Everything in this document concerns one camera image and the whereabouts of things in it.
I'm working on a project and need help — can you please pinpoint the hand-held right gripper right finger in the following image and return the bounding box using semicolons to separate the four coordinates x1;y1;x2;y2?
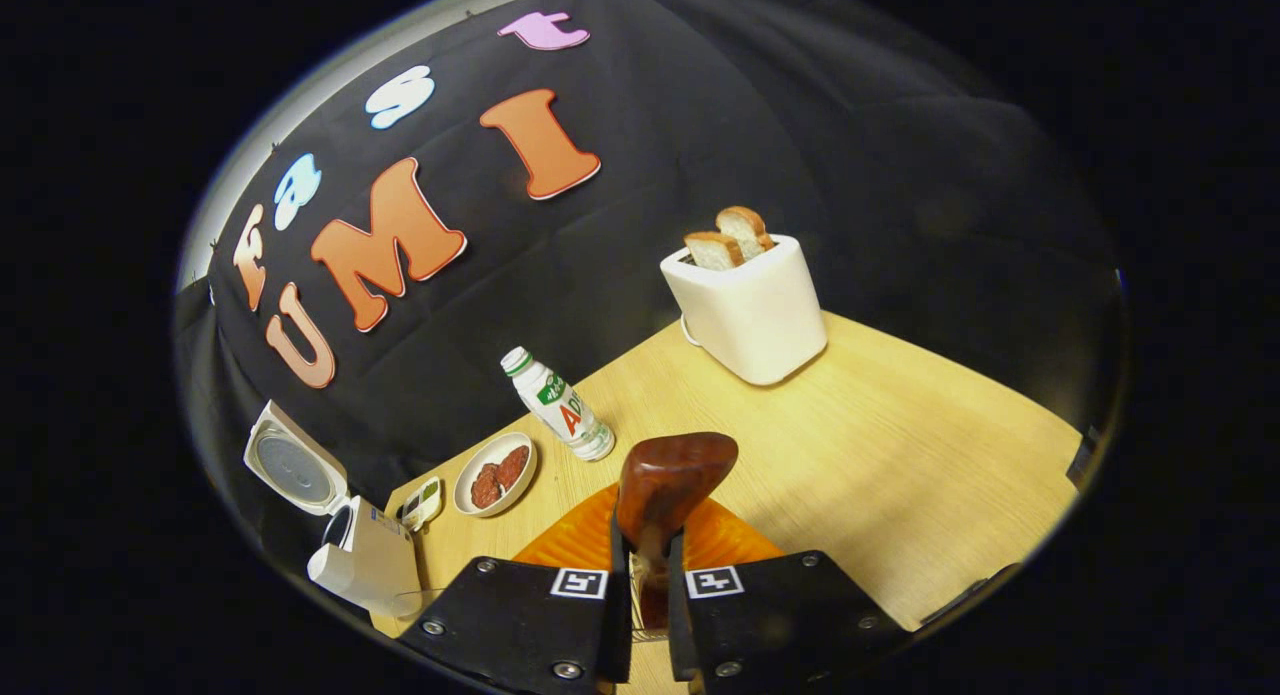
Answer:
668;495;911;695

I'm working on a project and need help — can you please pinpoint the black backdrop cloth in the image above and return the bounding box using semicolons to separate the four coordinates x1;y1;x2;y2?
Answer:
175;0;1121;576

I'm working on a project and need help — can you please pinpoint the white rice cooker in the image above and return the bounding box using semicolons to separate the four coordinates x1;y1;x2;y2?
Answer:
243;400;424;618

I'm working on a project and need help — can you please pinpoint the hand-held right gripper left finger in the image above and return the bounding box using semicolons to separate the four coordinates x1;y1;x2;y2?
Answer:
400;483;633;695

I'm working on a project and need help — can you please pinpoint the small seasoning tray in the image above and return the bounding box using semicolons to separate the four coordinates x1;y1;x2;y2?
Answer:
400;477;444;532

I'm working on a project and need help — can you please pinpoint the white plate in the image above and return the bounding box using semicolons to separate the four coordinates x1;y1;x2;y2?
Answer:
453;432;538;518

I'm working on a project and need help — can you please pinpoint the white toaster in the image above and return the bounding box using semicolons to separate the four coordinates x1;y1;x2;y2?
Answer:
660;235;829;387

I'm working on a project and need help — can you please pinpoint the wooden spoon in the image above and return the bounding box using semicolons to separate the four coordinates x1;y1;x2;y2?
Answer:
615;432;739;631

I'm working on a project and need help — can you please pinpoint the white drink bottle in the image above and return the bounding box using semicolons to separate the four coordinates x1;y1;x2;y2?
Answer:
500;347;617;463

